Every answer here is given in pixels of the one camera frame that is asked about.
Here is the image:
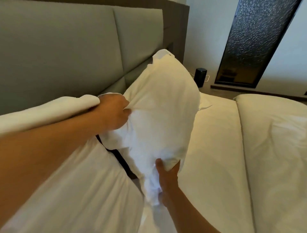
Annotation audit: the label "person's right hand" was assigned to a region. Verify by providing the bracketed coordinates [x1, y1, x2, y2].
[155, 158, 181, 208]

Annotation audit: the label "person's left hand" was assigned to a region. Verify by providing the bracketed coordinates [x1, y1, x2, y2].
[92, 93, 132, 132]

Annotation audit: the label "white pillow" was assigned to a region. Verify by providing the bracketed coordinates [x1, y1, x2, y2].
[99, 49, 213, 207]
[0, 93, 145, 233]

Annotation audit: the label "white bed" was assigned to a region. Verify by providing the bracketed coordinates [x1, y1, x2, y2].
[137, 92, 255, 233]

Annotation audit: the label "person's left forearm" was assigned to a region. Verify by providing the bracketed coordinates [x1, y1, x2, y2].
[0, 105, 106, 221]

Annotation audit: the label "person's right forearm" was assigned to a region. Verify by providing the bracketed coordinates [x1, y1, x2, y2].
[163, 187, 221, 233]

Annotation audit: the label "grey padded headboard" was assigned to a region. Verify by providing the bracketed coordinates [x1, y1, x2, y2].
[0, 0, 190, 116]

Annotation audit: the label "black cylindrical speaker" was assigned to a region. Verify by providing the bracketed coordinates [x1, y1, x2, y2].
[193, 68, 208, 88]

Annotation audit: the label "wooden nightstand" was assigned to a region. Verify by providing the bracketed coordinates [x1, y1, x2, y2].
[198, 81, 237, 100]

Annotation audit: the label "white duvet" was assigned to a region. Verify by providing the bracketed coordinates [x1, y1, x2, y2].
[234, 93, 307, 233]

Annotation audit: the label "white cable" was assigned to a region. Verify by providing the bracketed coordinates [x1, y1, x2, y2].
[189, 72, 210, 83]

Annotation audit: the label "dark textured wall panel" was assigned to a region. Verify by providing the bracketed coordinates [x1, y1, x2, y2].
[214, 0, 303, 89]

